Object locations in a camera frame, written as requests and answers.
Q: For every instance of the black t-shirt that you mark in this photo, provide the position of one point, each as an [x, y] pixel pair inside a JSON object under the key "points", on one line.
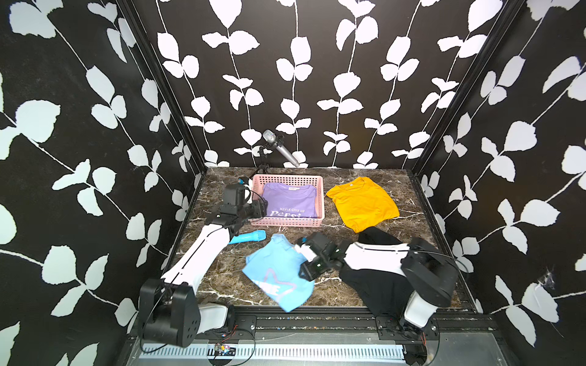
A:
{"points": [[384, 293]]}

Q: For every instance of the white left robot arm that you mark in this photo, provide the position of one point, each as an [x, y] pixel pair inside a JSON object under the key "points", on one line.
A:
{"points": [[192, 274]]}

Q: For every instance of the light blue t-shirt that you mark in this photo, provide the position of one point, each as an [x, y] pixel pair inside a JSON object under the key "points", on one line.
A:
{"points": [[275, 270]]}

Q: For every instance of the purple t-shirt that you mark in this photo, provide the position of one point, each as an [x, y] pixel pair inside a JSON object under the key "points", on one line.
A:
{"points": [[289, 201]]}

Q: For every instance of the yellow t-shirt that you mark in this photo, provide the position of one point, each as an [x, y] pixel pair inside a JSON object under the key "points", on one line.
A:
{"points": [[362, 203]]}

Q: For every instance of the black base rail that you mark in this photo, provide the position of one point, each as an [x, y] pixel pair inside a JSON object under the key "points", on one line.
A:
{"points": [[252, 320]]}

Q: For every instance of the small circuit board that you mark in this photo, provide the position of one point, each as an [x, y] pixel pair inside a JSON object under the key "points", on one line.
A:
{"points": [[223, 351]]}

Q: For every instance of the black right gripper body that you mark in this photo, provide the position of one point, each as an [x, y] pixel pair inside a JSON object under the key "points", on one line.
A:
{"points": [[316, 267]]}

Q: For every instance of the pink plastic basket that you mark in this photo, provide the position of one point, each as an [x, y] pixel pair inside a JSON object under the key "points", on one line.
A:
{"points": [[259, 182]]}

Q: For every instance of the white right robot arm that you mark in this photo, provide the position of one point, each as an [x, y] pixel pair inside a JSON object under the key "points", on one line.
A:
{"points": [[431, 274]]}

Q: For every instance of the blue toy microphone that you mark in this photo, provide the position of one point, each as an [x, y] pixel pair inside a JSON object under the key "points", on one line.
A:
{"points": [[255, 236]]}

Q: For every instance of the silver microphone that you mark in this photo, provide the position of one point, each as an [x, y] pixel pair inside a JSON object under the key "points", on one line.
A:
{"points": [[276, 142]]}

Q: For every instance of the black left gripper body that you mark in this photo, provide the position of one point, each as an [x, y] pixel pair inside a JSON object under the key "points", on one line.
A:
{"points": [[254, 210]]}

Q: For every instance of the black microphone stand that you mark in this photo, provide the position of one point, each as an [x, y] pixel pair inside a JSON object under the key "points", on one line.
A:
{"points": [[264, 165]]}

